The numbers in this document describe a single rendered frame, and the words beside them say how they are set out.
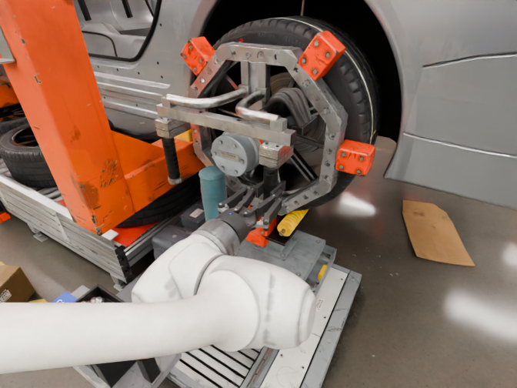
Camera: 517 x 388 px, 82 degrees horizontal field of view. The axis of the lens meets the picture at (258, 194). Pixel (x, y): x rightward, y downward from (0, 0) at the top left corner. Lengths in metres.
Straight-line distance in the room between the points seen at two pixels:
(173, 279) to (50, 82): 0.68
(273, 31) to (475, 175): 0.69
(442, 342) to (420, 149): 0.93
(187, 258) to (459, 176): 0.79
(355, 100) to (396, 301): 1.08
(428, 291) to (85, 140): 1.64
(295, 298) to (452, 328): 1.34
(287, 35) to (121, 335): 0.82
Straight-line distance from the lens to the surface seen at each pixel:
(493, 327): 1.80
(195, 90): 1.06
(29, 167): 2.16
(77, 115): 1.04
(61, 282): 1.90
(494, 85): 0.94
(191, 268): 0.48
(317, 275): 1.47
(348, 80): 0.90
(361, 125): 0.92
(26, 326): 0.35
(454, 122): 0.96
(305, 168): 1.06
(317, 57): 0.82
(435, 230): 2.18
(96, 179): 1.11
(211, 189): 1.01
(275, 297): 0.40
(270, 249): 1.43
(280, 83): 1.17
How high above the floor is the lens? 1.24
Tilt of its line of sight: 34 degrees down
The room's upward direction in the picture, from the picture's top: straight up
